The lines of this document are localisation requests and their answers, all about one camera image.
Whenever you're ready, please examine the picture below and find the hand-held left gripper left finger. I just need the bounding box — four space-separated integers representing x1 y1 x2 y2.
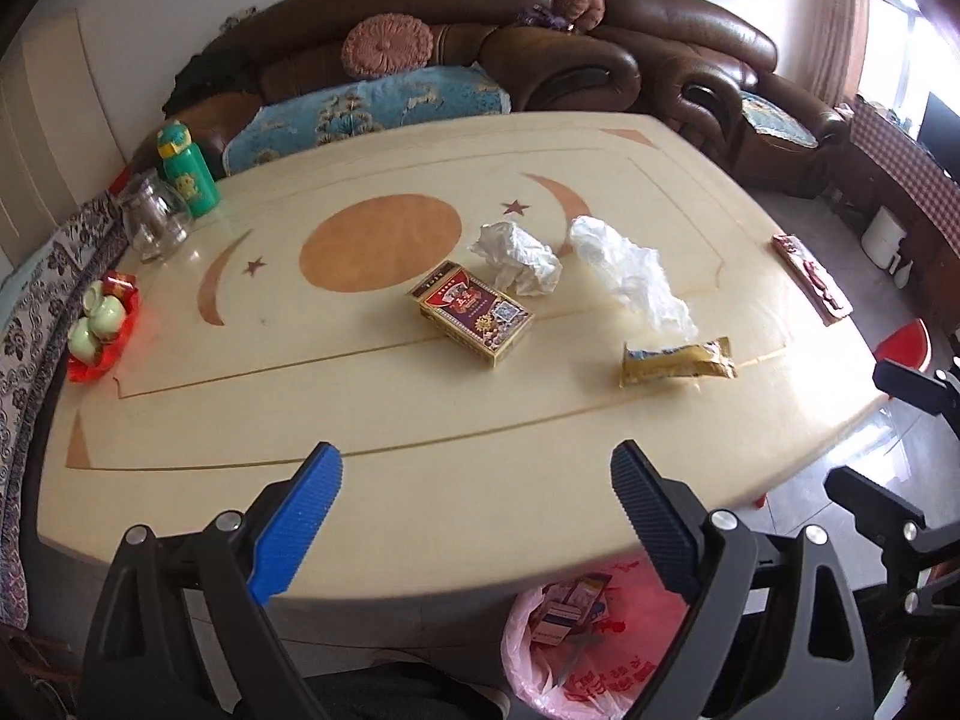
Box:
79 441 344 720

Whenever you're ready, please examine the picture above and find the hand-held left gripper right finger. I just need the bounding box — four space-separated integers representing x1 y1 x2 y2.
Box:
610 440 875 720

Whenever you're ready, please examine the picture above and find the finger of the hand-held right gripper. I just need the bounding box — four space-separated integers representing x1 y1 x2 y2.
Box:
874 358 960 418
825 465 960 614

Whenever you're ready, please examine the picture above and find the blue medicine box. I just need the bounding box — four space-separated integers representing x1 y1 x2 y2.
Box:
544 574 614 623

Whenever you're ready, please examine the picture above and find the bin with pink bag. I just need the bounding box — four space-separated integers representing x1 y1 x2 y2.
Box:
501 555 706 720

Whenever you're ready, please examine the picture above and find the red plastic stool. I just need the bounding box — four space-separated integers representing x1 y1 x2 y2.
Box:
874 319 931 372

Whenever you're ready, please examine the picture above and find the red patterned flat case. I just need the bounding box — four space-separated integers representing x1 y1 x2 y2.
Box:
772 234 852 325

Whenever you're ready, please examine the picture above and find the white appliance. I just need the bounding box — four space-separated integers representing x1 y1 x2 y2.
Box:
861 206 905 271

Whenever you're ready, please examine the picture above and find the gold snack wrapper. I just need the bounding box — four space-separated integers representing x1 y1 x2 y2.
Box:
620 336 737 389

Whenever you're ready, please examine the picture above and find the person's leg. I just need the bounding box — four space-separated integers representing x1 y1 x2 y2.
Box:
300 656 511 720

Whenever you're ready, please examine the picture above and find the checkered tablecloth table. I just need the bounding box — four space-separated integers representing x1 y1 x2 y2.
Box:
847 97 960 256

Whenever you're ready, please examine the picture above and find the crumpled white plastic bag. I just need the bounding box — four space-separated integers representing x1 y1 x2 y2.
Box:
568 215 698 336

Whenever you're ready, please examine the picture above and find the black screen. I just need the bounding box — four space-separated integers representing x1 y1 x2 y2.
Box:
919 92 960 181

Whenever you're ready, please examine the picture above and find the red plastic tray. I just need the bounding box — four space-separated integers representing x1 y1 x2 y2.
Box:
66 270 143 383

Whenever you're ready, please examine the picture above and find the red and gold card box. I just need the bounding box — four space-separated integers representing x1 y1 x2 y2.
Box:
409 260 535 370

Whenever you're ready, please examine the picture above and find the crumpled white tissue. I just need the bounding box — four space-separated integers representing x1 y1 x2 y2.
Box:
471 221 563 295

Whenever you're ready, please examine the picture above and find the blue armchair seat cover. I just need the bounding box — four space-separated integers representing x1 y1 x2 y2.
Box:
739 90 822 151

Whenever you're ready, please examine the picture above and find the daybed with floral cover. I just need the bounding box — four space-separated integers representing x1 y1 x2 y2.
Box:
0 191 140 631

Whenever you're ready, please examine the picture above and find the glass pitcher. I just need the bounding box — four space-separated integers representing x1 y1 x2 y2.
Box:
112 169 196 263

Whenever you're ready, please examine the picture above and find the window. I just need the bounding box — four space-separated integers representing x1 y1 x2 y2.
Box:
855 0 960 143

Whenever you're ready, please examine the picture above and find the green water bottle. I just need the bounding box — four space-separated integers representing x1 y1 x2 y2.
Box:
156 120 222 218

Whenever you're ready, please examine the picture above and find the pink curtain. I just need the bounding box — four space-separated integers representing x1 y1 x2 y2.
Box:
772 0 871 110

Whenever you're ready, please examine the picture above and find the blue patterned sofa seat cover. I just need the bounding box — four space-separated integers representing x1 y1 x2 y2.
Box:
221 66 515 175

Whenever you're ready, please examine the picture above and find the brown leather armchair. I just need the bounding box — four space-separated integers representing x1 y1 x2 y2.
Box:
592 0 852 200

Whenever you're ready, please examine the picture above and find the dark cloth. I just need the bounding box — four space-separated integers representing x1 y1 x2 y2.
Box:
163 45 260 117

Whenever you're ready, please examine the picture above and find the cream wardrobe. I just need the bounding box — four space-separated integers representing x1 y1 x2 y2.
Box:
0 9 140 286

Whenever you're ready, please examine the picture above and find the purple cloth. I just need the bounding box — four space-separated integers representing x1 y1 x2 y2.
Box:
517 4 575 31

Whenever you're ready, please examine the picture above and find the brown leather sofa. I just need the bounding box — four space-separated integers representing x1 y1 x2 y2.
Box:
131 0 642 181

